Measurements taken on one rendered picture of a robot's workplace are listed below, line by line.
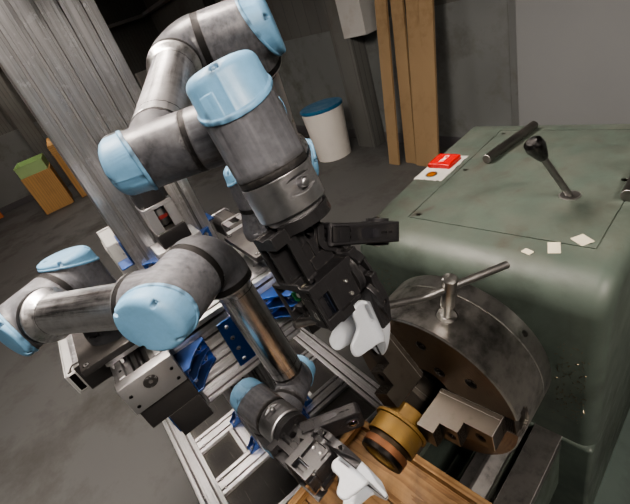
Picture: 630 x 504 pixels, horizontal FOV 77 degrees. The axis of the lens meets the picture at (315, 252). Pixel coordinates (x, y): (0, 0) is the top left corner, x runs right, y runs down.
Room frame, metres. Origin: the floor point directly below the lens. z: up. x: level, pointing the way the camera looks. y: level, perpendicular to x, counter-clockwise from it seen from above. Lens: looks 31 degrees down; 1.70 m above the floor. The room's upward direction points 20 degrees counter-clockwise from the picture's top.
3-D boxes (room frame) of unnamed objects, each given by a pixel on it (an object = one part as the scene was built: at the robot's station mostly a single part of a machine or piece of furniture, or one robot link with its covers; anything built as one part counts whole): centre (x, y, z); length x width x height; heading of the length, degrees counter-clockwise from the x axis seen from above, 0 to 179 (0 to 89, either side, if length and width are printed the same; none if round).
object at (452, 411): (0.36, -0.14, 1.09); 0.12 x 0.11 x 0.05; 34
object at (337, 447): (0.38, 0.08, 1.10); 0.09 x 0.02 x 0.05; 34
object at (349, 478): (0.33, 0.07, 1.09); 0.09 x 0.06 x 0.03; 34
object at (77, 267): (0.89, 0.56, 1.33); 0.13 x 0.12 x 0.14; 151
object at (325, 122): (4.81, -0.66, 0.31); 0.52 x 0.51 x 0.63; 116
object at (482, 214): (0.72, -0.47, 1.06); 0.59 x 0.48 x 0.39; 124
